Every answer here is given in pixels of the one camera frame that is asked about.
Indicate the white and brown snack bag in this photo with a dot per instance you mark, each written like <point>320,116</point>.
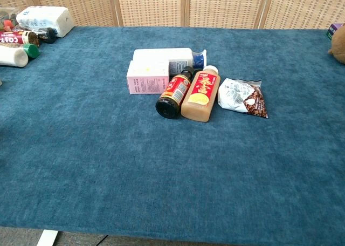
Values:
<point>237,97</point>

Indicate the clear plastic bag with items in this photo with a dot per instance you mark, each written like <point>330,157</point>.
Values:
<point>8,18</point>

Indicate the dark sauce bottle red label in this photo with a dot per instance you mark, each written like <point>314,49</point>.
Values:
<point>173,94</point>

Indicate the beige juice bottle red label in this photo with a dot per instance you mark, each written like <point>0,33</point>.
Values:
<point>200,96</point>

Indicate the pink and white carton box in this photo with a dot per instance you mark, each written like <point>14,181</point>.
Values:
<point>147,80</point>

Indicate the blue velvet table cloth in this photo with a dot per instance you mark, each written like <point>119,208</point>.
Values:
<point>172,170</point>

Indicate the white bottle blue cap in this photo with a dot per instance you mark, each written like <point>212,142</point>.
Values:
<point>167,55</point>

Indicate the woven rattan folding screen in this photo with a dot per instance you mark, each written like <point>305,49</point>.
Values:
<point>172,6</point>

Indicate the black capped dark bottle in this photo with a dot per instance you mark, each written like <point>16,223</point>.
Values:
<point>48,35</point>

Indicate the white tissue paper pack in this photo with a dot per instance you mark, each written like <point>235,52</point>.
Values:
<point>45,19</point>

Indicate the white bottle green cap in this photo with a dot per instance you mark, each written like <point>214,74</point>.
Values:
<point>16,55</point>

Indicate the red Costa coffee bottle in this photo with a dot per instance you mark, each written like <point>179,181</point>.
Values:
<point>19,37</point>

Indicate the white table leg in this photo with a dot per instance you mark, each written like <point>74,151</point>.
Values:
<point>47,237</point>

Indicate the brown plush toy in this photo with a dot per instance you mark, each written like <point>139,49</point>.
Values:
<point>338,45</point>

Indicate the purple and green box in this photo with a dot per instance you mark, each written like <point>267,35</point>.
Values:
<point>333,30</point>

